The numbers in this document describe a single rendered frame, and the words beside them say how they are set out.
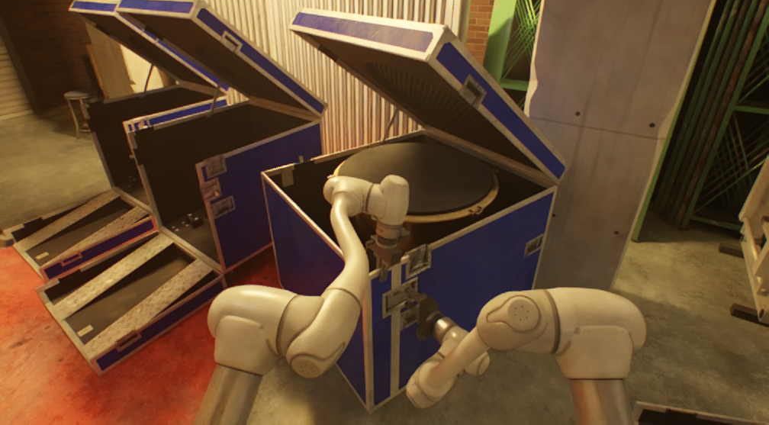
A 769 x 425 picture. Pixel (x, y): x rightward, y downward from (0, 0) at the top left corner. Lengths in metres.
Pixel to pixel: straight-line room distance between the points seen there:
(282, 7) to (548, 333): 3.97
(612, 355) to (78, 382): 2.55
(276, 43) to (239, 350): 3.89
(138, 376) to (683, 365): 2.97
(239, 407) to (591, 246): 2.06
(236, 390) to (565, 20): 1.97
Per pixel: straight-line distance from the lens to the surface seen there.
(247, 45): 2.51
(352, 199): 1.27
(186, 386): 2.52
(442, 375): 1.25
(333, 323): 0.87
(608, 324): 0.93
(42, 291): 3.42
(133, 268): 3.27
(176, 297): 2.86
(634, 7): 2.15
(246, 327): 0.92
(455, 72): 1.32
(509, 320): 0.84
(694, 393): 2.78
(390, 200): 1.27
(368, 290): 1.47
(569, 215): 2.46
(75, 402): 2.74
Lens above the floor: 1.89
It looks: 28 degrees down
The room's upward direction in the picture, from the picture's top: straight up
